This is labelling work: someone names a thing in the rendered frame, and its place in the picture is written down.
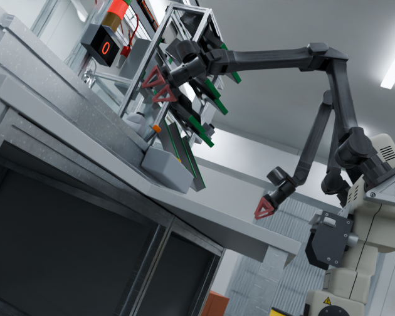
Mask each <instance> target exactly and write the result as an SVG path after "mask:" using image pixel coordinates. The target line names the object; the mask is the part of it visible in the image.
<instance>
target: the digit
mask: <svg viewBox="0 0 395 316"><path fill-rule="evenodd" d="M113 44H114V42H113V41H112V40H111V39H110V37H109V36H108V34H107V35H106V37H105V39H104V41H103V42H102V44H101V46H100V48H99V50H98V52H99V53H100V54H101V55H102V56H103V57H104V58H105V60H106V59H107V56H108V54H109V53H110V50H111V49H112V46H113Z"/></svg>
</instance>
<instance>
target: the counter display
mask: <svg viewBox="0 0 395 316"><path fill-rule="evenodd" d="M107 34H108V33H107V31H106V30H105V28H104V27H103V26H102V25H100V27H99V29H98V31H97V32H96V34H95V36H94V38H93V40H92V42H91V44H90V46H91V47H92V48H93V49H94V50H95V51H96V52H97V54H98V55H99V56H100V57H101V59H102V60H103V61H104V62H105V63H106V64H107V65H108V67H111V65H112V63H113V61H114V59H115V57H116V55H117V53H118V52H119V49H120V48H119V47H118V46H117V44H116V43H115V42H114V40H113V39H112V38H111V36H110V35H109V34H108V36H109V37H110V39H111V40H112V41H113V42H114V44H113V46H112V49H111V50H110V53H109V54H108V56H107V59H106V60H105V58H104V57H103V56H102V55H101V54H100V53H99V52H98V50H99V48H100V46H101V44H102V42H103V41H104V39H105V37H106V35H107Z"/></svg>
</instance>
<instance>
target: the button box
mask: <svg viewBox="0 0 395 316"><path fill-rule="evenodd" d="M141 167H142V168H144V169H145V170H146V171H147V172H148V173H150V174H151V175H152V176H154V177H155V178H156V179H157V180H158V181H160V182H161V183H162V184H163V185H165V186H166V187H168V188H169V189H173V190H175V191H178V192H181V193H183V194H187V192H188V190H189V187H190V185H191V183H192V180H193V178H194V176H193V175H192V174H191V173H190V172H189V171H188V170H187V169H186V168H185V167H184V166H183V164H181V163H180V162H179V161H178V160H177V159H176V157H175V156H174V155H173V154H172V152H167V151H164V150H160V149H157V148H155V147H153V146H149V148H148V150H147V152H146V155H145V157H144V159H143V161H142V163H141Z"/></svg>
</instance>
